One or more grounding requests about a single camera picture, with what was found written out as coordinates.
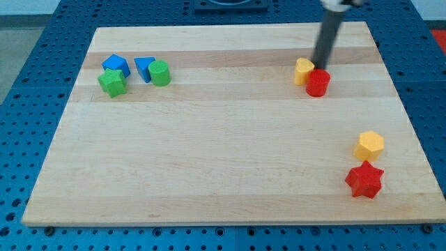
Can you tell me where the red star block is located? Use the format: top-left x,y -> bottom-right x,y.
344,160 -> 385,199

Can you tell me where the green star block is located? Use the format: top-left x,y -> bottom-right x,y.
98,68 -> 127,98

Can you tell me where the blue triangle block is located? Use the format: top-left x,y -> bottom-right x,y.
134,56 -> 155,83

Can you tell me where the green cylinder block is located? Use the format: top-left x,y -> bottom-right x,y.
148,60 -> 171,86

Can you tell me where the red cylinder block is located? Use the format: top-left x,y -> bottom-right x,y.
306,69 -> 331,97

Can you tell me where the yellow heart block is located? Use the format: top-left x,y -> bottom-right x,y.
294,58 -> 314,86

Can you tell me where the wooden board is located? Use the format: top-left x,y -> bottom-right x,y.
22,22 -> 445,227

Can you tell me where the silver rod mount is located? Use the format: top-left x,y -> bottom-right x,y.
321,0 -> 364,12

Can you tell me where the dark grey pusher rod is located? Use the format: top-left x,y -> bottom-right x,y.
312,10 -> 344,69

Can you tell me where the yellow hexagon block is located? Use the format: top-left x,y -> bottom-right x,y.
353,131 -> 385,162

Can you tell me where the blue cube block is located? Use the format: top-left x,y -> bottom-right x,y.
101,54 -> 131,77

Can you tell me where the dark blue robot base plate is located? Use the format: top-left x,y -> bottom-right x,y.
192,0 -> 269,13

